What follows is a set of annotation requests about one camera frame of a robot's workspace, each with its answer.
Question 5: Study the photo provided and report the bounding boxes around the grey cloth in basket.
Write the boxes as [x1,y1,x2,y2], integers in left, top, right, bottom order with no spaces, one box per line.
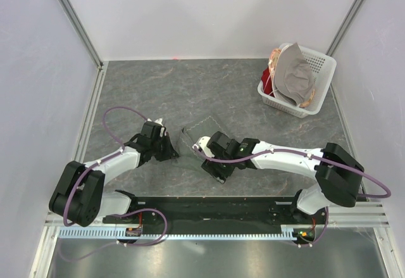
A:
[273,43,315,108]

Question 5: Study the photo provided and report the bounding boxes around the aluminium frame post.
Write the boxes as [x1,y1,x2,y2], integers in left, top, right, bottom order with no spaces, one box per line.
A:
[326,0,366,56]
[58,0,104,69]

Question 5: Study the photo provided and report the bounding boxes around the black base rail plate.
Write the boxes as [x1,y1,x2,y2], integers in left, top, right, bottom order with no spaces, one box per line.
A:
[101,195,327,228]

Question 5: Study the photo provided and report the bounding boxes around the slotted cable duct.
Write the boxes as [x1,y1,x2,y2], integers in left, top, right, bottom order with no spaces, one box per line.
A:
[58,226,297,241]

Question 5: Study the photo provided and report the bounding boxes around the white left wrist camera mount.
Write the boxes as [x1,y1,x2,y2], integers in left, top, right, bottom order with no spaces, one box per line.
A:
[146,118,166,139]

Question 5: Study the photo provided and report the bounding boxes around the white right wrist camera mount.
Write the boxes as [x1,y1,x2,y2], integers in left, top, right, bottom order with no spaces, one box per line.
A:
[192,136,213,158]

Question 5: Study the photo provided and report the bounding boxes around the right aluminium frame post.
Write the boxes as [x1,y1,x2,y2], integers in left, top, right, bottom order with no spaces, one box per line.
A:
[326,0,366,56]

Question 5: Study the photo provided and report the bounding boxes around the patterned pink cloth in basket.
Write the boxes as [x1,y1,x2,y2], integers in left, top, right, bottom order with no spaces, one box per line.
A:
[268,48,282,71]

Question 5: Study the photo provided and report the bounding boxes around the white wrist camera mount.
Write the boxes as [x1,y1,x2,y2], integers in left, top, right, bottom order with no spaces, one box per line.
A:
[146,118,166,139]
[192,136,213,158]

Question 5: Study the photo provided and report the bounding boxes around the grey-green cloth napkin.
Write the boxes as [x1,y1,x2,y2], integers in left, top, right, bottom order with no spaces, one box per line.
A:
[173,113,231,171]

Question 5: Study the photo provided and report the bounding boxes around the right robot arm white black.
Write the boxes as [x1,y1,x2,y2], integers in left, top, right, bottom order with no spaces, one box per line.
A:
[192,131,364,224]

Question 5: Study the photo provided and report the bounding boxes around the left aluminium frame post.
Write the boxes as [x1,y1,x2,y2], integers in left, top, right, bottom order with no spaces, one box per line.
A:
[58,0,104,69]

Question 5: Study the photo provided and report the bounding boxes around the red cloth in basket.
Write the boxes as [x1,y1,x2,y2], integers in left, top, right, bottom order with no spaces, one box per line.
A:
[261,68,274,97]

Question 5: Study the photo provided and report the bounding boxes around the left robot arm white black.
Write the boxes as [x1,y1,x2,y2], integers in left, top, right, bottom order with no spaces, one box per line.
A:
[49,119,179,227]

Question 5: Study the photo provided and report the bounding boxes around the white plastic basket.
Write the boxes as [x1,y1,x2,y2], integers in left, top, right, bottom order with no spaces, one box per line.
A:
[257,46,337,118]

